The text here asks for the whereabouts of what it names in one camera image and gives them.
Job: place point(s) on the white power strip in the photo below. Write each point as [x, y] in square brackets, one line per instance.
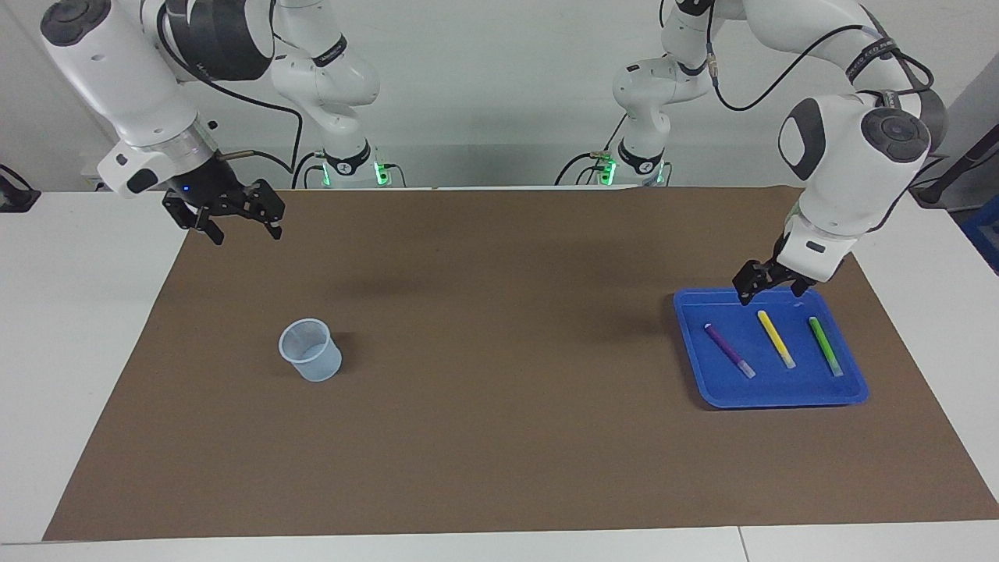
[92, 176]

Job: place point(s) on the yellow pen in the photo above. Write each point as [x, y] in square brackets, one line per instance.
[776, 339]

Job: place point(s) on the purple pen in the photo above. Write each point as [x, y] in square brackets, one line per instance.
[730, 351]

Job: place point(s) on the black clamp device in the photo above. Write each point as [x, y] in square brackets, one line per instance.
[15, 195]

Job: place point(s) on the blue plastic tray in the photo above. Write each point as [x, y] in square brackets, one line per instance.
[718, 375]

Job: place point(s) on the green pen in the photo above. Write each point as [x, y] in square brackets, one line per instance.
[826, 346]

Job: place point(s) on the black stand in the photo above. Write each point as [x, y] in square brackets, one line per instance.
[956, 168]

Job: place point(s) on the brown table mat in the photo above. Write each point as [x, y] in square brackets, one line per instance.
[499, 437]

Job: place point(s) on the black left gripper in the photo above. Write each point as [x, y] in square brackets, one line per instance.
[769, 273]

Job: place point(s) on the translucent plastic cup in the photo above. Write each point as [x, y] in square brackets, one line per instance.
[320, 367]

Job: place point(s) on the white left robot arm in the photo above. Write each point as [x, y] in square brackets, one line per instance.
[843, 172]

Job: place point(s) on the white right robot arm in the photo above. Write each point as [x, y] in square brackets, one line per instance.
[133, 86]

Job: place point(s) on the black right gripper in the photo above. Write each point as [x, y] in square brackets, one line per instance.
[215, 191]

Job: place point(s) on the blue crate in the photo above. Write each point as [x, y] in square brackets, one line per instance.
[985, 234]

